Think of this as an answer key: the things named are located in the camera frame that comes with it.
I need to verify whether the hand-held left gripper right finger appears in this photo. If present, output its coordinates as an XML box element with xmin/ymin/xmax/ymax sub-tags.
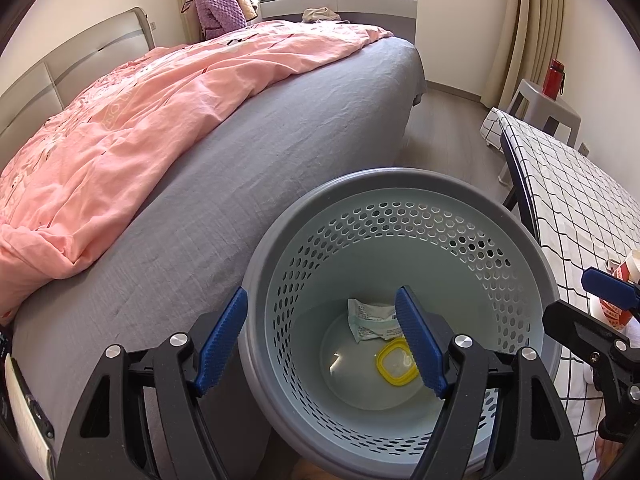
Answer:
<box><xmin>395</xmin><ymin>285</ymin><xmax>583</xmax><ymax>480</ymax></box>

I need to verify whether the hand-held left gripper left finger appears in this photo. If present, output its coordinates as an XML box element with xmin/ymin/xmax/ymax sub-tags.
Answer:
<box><xmin>57</xmin><ymin>287</ymin><xmax>249</xmax><ymax>480</ymax></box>

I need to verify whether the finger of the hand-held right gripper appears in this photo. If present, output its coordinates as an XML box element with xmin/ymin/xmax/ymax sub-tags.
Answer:
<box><xmin>542</xmin><ymin>300</ymin><xmax>633</xmax><ymax>368</ymax></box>
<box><xmin>581</xmin><ymin>267</ymin><xmax>640</xmax><ymax>316</ymax></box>

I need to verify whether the red white paper cup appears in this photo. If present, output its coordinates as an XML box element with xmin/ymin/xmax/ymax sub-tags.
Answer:
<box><xmin>590</xmin><ymin>250</ymin><xmax>640</xmax><ymax>331</ymax></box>

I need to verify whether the grey perforated waste basket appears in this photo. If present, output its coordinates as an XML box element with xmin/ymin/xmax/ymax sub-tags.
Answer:
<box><xmin>239</xmin><ymin>167</ymin><xmax>563</xmax><ymax>480</ymax></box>

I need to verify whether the yellow rimmed plastic lid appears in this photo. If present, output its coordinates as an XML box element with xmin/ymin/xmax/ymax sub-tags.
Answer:
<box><xmin>376</xmin><ymin>337</ymin><xmax>421</xmax><ymax>386</ymax></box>

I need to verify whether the crumpled white wrapper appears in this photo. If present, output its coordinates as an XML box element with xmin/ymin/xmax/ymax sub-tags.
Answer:
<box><xmin>347</xmin><ymin>297</ymin><xmax>404</xmax><ymax>344</ymax></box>

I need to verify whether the white black checkered tablecloth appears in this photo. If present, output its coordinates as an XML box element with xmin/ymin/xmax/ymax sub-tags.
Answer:
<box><xmin>480</xmin><ymin>107</ymin><xmax>640</xmax><ymax>461</ymax></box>

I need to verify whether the grey plastic stool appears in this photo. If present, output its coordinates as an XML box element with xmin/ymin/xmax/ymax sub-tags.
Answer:
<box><xmin>505</xmin><ymin>78</ymin><xmax>583</xmax><ymax>148</ymax></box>

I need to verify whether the bed with grey sheet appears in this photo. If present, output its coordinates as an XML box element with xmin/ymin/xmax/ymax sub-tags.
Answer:
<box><xmin>10</xmin><ymin>35</ymin><xmax>427</xmax><ymax>461</ymax></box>

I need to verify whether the white rectangular device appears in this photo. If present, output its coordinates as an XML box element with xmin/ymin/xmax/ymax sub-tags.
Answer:
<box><xmin>2</xmin><ymin>355</ymin><xmax>56</xmax><ymax>480</ymax></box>

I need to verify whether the red water bottle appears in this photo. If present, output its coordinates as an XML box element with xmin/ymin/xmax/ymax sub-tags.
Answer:
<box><xmin>542</xmin><ymin>58</ymin><xmax>566</xmax><ymax>100</ymax></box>

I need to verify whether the pink duvet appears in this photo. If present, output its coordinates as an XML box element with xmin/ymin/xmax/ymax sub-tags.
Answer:
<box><xmin>0</xmin><ymin>21</ymin><xmax>396</xmax><ymax>281</ymax></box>

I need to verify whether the grey padded headboard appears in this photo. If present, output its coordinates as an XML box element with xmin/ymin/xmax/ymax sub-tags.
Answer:
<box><xmin>0</xmin><ymin>7</ymin><xmax>153</xmax><ymax>171</ymax></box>

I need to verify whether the purple textured bag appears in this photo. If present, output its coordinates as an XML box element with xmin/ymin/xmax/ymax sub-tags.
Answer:
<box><xmin>194</xmin><ymin>0</ymin><xmax>248</xmax><ymax>41</ymax></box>

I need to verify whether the white bay window ledge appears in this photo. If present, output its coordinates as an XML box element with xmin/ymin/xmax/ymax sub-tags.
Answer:
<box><xmin>257</xmin><ymin>0</ymin><xmax>418</xmax><ymax>43</ymax></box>

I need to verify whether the beige crumpled cloth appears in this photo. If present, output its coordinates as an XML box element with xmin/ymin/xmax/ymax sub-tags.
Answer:
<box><xmin>301</xmin><ymin>7</ymin><xmax>342</xmax><ymax>24</ymax></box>

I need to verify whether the dark table frame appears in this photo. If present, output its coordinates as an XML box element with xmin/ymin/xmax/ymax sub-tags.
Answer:
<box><xmin>500</xmin><ymin>132</ymin><xmax>543</xmax><ymax>241</ymax></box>

